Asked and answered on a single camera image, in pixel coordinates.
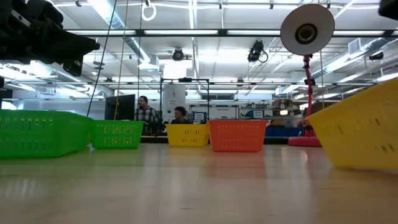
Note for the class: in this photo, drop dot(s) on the green plastic basket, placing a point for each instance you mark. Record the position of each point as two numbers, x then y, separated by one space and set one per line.
116 137
43 137

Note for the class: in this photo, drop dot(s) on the white cabinet machine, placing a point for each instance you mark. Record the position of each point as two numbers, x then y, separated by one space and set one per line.
173 99

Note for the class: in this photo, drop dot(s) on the black metal frame stand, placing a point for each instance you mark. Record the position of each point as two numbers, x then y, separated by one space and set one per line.
161 99

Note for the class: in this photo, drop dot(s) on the black ceiling dome camera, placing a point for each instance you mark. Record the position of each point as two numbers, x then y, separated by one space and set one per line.
178 54

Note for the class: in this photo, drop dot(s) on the black overhead light beam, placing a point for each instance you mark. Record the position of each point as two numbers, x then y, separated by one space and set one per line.
140 32

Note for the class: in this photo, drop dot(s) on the person in dark top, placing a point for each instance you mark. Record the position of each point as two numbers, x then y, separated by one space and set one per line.
180 115

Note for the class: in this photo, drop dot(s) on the white wall sign board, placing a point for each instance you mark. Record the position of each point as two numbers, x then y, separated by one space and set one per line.
222 112

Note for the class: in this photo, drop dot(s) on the black computer monitor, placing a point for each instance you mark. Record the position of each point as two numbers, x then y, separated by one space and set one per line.
121 107

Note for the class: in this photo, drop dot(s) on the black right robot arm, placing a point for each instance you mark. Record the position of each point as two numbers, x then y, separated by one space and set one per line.
389 7

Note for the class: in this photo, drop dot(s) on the blue storage bins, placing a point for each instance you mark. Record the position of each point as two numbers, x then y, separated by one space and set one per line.
283 131

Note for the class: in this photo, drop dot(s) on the red desk lamp white shade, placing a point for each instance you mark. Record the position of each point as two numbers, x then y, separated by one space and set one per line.
306 31

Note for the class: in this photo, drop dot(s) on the yellow plastic basket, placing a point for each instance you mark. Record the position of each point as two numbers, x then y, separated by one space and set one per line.
186 135
363 130

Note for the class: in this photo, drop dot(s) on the person in plaid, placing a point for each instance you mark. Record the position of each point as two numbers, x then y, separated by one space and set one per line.
146 113

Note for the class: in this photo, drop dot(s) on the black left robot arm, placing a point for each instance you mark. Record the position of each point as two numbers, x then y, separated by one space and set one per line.
21 40

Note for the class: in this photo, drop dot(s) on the orange plastic basket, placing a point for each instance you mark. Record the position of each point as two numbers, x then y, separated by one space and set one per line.
237 137

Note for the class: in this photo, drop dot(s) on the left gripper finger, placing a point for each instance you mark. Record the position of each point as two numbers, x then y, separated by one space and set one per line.
84 46

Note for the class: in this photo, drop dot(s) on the black hanging camera device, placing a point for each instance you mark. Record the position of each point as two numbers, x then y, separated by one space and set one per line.
255 51

